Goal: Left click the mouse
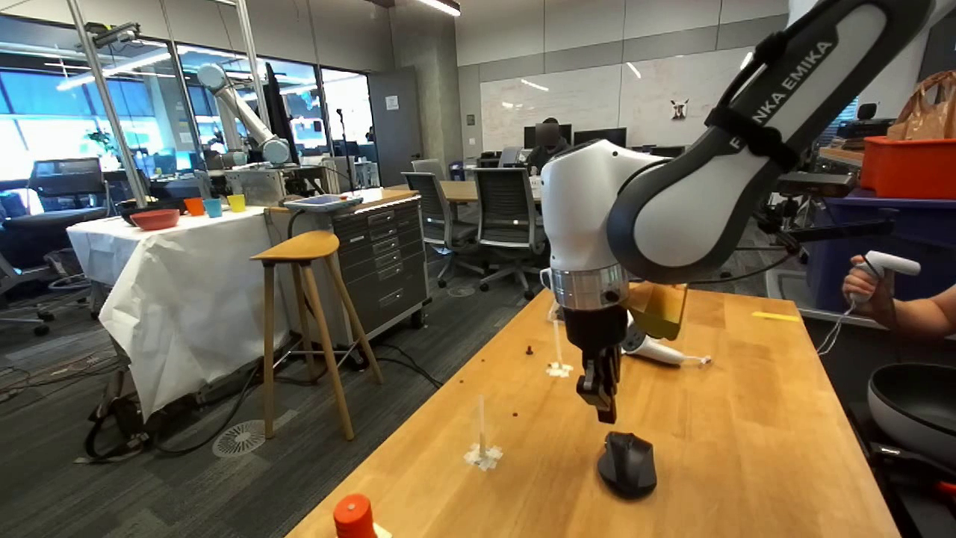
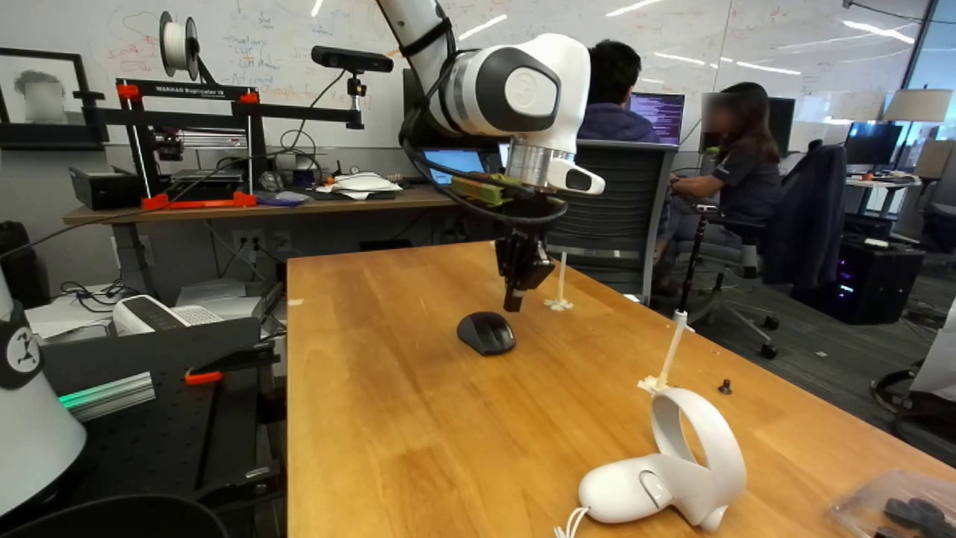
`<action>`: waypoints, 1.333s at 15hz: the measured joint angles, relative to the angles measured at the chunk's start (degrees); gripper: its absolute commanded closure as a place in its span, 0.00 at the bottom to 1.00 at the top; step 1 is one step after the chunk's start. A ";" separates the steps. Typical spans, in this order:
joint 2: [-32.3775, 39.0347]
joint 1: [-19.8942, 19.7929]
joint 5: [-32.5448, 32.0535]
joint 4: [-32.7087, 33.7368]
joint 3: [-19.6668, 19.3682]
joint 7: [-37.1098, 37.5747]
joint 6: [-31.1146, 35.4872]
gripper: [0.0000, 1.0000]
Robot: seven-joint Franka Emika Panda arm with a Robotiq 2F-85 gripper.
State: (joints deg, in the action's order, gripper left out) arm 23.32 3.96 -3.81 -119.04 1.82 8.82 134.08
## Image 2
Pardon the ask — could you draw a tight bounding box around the orange black bar clamp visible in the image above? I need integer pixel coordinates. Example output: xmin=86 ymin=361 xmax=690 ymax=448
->
xmin=180 ymin=340 xmax=278 ymax=491

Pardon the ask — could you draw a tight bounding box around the upright white zip tie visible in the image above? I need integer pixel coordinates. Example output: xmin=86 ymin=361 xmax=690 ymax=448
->
xmin=545 ymin=247 xmax=578 ymax=313

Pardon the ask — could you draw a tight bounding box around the white filament spool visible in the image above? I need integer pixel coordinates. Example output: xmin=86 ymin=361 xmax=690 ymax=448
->
xmin=157 ymin=10 xmax=203 ymax=83

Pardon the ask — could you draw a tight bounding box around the black computer mouse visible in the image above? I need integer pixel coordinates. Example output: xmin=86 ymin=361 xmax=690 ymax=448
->
xmin=454 ymin=307 xmax=521 ymax=360

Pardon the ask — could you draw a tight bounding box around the black stereo camera on stand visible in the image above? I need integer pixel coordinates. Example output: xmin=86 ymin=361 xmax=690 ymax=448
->
xmin=309 ymin=41 xmax=397 ymax=101

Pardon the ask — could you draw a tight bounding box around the black frying pan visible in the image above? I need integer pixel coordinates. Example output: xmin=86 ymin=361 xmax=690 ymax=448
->
xmin=0 ymin=493 xmax=233 ymax=538

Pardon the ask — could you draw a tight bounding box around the purple-lit computer monitor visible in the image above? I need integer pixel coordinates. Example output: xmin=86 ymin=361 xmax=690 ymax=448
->
xmin=624 ymin=91 xmax=687 ymax=149

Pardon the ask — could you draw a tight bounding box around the white grey desktop device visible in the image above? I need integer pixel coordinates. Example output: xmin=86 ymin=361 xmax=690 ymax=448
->
xmin=109 ymin=291 xmax=194 ymax=339

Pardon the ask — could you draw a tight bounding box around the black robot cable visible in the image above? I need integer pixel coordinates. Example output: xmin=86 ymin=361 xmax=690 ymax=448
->
xmin=397 ymin=17 xmax=570 ymax=230

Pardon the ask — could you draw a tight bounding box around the brown side workbench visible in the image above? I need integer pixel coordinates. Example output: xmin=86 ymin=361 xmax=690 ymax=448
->
xmin=62 ymin=182 xmax=503 ymax=297

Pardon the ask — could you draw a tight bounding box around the dark office chair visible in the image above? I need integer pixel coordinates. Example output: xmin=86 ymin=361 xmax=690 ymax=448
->
xmin=760 ymin=138 xmax=851 ymax=294

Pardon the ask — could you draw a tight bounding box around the white flat gadget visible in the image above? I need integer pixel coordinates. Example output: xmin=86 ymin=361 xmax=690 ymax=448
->
xmin=315 ymin=171 xmax=408 ymax=203

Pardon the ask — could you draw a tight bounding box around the black box on workbench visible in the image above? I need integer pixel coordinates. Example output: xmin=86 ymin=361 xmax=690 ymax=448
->
xmin=67 ymin=162 xmax=145 ymax=212

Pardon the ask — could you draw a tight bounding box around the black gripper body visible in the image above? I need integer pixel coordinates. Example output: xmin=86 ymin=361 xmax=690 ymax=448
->
xmin=494 ymin=219 xmax=558 ymax=279

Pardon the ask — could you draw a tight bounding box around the green-tinted aluminium extrusion bar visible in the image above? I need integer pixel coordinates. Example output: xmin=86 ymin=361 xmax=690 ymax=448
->
xmin=56 ymin=367 xmax=160 ymax=425

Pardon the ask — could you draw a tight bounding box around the clear plastic bag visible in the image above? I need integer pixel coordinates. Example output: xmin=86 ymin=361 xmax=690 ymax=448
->
xmin=824 ymin=470 xmax=956 ymax=538

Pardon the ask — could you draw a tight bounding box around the blue laptop screen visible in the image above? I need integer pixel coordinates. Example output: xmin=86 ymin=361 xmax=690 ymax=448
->
xmin=418 ymin=144 xmax=514 ymax=192

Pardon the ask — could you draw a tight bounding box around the framed portrait picture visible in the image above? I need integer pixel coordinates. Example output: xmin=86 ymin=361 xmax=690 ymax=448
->
xmin=0 ymin=46 xmax=101 ymax=152

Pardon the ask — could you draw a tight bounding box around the wrist camera with green board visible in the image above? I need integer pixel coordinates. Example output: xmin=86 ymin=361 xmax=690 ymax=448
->
xmin=445 ymin=174 xmax=570 ymax=228

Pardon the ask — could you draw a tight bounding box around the red black 3D printer frame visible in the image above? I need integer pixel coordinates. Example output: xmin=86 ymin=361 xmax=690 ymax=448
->
xmin=74 ymin=79 xmax=369 ymax=215

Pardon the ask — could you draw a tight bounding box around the person in blue shirt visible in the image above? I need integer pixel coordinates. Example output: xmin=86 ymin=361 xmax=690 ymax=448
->
xmin=578 ymin=40 xmax=664 ymax=144

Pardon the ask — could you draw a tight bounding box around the white VR controller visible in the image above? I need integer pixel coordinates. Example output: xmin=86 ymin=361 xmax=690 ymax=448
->
xmin=554 ymin=386 xmax=751 ymax=538

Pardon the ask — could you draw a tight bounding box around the long-haired seated person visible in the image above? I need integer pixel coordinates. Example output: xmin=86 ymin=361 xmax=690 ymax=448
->
xmin=667 ymin=82 xmax=787 ymax=252

